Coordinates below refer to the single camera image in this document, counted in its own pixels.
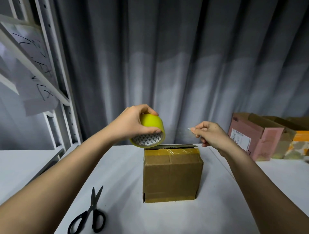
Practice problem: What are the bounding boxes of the person's left hand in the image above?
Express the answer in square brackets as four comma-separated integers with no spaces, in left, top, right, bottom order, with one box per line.
[105,103,163,145]

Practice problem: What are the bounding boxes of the small brown labelled carton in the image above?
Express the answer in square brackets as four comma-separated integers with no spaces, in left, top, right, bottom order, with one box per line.
[263,115,298,160]

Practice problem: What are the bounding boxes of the yellow tape roll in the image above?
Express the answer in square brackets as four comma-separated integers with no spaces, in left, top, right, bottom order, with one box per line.
[129,112,167,149]

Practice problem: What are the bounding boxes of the black scissors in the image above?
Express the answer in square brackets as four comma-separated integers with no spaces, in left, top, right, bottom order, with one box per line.
[67,184,107,234]

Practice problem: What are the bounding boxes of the pink lettered cardboard box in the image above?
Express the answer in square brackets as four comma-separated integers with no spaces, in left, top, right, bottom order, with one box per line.
[227,112,286,163]

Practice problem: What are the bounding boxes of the brown box with 7020 sticker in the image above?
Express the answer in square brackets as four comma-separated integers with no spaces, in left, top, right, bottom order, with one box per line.
[141,143,205,204]

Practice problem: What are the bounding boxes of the person's left forearm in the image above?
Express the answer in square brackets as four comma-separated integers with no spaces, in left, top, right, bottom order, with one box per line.
[0,127,120,234]

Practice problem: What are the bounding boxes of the person's right forearm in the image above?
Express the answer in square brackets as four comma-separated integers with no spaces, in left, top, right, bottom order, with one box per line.
[221,145,309,234]

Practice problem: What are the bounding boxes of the white metal shelf rack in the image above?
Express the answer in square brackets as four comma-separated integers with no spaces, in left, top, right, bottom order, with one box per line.
[0,0,83,180]

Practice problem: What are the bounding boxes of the handwritten paper sheet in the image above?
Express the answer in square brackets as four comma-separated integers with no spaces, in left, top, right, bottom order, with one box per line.
[2,23,57,79]
[12,64,61,117]

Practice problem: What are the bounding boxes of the orange and white carton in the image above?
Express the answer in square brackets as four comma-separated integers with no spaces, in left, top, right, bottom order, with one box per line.
[285,130,309,161]

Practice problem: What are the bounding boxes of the person's right hand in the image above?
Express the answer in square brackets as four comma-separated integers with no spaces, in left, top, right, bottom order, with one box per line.
[189,120,240,156]

